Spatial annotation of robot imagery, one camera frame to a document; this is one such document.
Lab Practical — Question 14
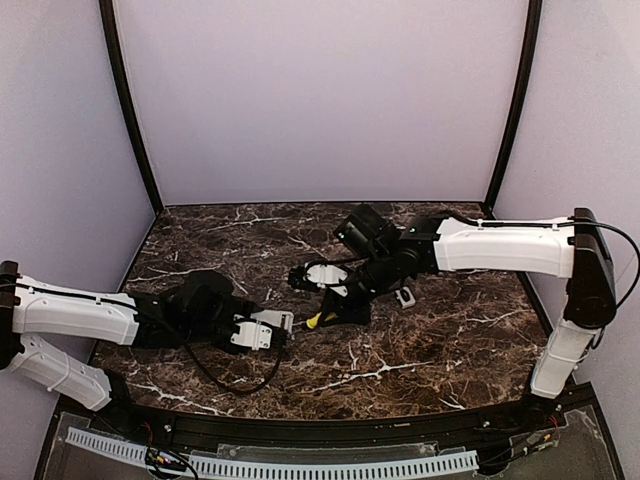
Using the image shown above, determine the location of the white slotted cable duct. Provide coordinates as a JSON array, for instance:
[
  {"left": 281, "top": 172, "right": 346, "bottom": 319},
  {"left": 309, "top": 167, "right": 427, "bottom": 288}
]
[{"left": 65, "top": 427, "right": 479, "bottom": 479}]

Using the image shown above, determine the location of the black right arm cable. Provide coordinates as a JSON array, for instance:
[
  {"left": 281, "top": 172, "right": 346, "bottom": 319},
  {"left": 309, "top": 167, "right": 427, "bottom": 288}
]
[{"left": 574, "top": 219, "right": 640, "bottom": 321}]

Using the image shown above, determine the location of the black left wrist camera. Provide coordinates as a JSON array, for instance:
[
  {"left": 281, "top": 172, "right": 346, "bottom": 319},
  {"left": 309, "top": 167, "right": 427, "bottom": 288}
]
[{"left": 229, "top": 319, "right": 286, "bottom": 352}]

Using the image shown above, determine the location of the black corner post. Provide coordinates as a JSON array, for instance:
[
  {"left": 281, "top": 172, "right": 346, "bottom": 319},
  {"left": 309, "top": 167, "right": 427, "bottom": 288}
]
[
  {"left": 484, "top": 0, "right": 543, "bottom": 212},
  {"left": 98, "top": 0, "right": 164, "bottom": 216}
]

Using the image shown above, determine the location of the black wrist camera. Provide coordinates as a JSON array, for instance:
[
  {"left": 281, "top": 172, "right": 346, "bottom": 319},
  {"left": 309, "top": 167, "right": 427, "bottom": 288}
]
[
  {"left": 229, "top": 319, "right": 286, "bottom": 352},
  {"left": 287, "top": 263, "right": 349, "bottom": 297}
]

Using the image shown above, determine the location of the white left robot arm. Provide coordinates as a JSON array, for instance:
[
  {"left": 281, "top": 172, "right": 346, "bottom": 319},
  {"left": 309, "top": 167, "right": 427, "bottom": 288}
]
[{"left": 1, "top": 261, "right": 294, "bottom": 411}]

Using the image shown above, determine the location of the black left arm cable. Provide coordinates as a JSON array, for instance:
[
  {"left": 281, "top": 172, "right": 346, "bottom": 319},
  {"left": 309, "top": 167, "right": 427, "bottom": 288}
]
[{"left": 179, "top": 324, "right": 291, "bottom": 396}]

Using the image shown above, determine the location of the white remote control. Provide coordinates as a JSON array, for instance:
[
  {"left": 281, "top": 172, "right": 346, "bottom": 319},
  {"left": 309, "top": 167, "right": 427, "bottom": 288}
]
[{"left": 250, "top": 310, "right": 294, "bottom": 334}]

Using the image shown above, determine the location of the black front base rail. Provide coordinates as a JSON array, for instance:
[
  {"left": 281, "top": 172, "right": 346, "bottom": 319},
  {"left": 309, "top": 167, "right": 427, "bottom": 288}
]
[{"left": 91, "top": 402, "right": 566, "bottom": 451}]

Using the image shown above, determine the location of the black right corner post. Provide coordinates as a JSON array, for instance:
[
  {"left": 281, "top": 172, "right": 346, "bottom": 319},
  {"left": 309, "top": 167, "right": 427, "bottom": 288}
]
[{"left": 484, "top": 0, "right": 543, "bottom": 212}]

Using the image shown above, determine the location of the black left corner post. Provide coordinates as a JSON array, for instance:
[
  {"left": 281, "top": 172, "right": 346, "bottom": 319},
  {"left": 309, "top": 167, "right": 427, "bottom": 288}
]
[{"left": 98, "top": 0, "right": 164, "bottom": 216}]

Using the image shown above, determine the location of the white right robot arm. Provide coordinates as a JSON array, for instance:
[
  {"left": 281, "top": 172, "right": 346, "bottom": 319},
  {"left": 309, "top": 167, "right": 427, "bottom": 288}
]
[{"left": 307, "top": 205, "right": 617, "bottom": 399}]

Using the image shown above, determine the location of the white battery compartment cover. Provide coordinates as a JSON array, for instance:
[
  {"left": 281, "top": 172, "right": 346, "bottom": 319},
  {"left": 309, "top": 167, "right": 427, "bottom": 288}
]
[{"left": 394, "top": 286, "right": 416, "bottom": 309}]

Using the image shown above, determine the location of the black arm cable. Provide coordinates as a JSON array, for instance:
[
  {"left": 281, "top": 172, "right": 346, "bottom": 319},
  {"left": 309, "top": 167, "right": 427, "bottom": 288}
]
[
  {"left": 574, "top": 219, "right": 640, "bottom": 321},
  {"left": 179, "top": 324, "right": 291, "bottom": 396}
]

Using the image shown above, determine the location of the yellow handled screwdriver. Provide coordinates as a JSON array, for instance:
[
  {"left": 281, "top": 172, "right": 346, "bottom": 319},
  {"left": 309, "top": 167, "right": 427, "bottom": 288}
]
[{"left": 293, "top": 313, "right": 325, "bottom": 329}]

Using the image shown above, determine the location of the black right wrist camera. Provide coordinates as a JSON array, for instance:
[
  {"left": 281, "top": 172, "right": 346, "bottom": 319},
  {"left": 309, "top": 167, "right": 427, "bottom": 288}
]
[{"left": 287, "top": 263, "right": 349, "bottom": 297}]

